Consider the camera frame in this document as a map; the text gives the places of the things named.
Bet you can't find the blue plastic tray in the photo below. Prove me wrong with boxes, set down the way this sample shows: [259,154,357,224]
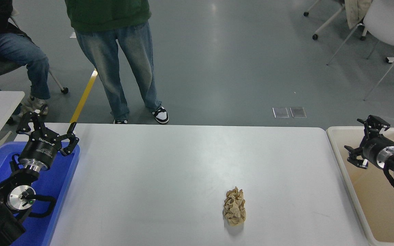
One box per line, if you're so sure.
[0,142,80,246]

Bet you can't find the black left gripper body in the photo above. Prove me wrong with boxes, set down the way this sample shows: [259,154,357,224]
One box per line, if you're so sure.
[18,135,63,168]

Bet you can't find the grey office chair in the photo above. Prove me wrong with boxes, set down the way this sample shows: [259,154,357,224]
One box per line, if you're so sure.
[0,9,70,94]

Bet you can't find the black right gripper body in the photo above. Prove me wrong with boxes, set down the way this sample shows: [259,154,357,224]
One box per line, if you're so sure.
[362,137,394,168]

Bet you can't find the person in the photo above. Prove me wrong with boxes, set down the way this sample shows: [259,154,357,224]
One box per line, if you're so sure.
[64,0,169,124]
[0,0,51,115]

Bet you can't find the yellow floor tape line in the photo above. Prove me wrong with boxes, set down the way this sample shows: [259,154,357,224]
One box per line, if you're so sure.
[70,69,99,123]

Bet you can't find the tan paper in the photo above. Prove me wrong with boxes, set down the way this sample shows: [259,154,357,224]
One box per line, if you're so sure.
[223,187,247,226]

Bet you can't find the beige coat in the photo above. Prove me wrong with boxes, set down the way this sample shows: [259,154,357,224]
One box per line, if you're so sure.
[345,0,372,30]

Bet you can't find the white rolling stand legs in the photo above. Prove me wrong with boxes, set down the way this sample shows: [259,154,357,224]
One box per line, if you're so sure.
[303,0,368,41]

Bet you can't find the white plastic chair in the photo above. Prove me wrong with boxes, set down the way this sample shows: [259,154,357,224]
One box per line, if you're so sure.
[326,0,394,101]

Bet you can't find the large pale plastic bin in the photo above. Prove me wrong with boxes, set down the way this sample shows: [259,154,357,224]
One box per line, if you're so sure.
[326,126,394,246]

